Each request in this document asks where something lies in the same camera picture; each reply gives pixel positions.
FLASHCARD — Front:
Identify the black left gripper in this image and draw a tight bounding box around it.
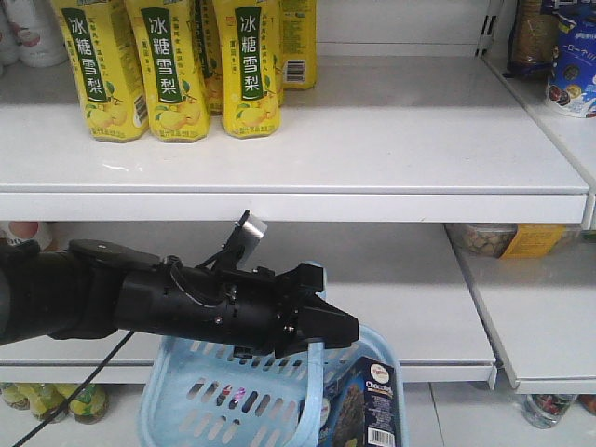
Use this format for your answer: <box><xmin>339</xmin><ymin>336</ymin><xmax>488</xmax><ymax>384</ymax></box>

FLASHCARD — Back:
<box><xmin>114</xmin><ymin>264</ymin><xmax>359</xmax><ymax>358</ymax></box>

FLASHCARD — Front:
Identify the dark blue Chocofello cookie box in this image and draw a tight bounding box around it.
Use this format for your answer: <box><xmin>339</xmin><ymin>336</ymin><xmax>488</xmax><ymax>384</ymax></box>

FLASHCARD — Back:
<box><xmin>325</xmin><ymin>357</ymin><xmax>400</xmax><ymax>446</ymax></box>

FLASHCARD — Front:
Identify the light blue plastic basket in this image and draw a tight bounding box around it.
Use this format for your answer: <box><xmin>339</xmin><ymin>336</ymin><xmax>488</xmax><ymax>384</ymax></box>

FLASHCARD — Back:
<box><xmin>136</xmin><ymin>260</ymin><xmax>410</xmax><ymax>447</ymax></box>

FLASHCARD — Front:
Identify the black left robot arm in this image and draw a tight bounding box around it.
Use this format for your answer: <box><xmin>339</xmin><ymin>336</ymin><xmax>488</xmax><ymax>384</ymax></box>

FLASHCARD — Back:
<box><xmin>1</xmin><ymin>239</ymin><xmax>359</xmax><ymax>358</ymax></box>

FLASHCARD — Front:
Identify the white store shelving unit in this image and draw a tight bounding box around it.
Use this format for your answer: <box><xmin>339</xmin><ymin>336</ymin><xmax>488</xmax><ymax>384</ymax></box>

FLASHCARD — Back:
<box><xmin>1</xmin><ymin>1</ymin><xmax>595</xmax><ymax>446</ymax></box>

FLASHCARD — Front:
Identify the yellow pear drink bottle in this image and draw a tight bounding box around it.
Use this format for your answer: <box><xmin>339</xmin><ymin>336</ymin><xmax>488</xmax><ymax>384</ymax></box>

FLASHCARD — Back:
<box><xmin>50</xmin><ymin>1</ymin><xmax>148</xmax><ymax>142</ymax></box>
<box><xmin>125</xmin><ymin>1</ymin><xmax>210</xmax><ymax>143</ymax></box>
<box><xmin>213</xmin><ymin>1</ymin><xmax>282</xmax><ymax>139</ymax></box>

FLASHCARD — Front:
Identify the blue cookie cup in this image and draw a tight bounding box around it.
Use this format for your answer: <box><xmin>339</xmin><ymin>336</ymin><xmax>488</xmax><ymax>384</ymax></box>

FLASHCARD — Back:
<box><xmin>545</xmin><ymin>1</ymin><xmax>595</xmax><ymax>118</ymax></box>

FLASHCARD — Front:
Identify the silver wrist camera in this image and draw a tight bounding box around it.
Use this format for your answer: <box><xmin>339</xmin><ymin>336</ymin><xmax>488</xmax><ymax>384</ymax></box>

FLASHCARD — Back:
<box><xmin>217</xmin><ymin>210</ymin><xmax>267</xmax><ymax>269</ymax></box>

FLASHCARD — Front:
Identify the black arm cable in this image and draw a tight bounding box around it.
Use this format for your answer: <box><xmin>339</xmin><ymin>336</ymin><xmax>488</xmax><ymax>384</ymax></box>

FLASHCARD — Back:
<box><xmin>13</xmin><ymin>328</ymin><xmax>134</xmax><ymax>447</ymax></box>

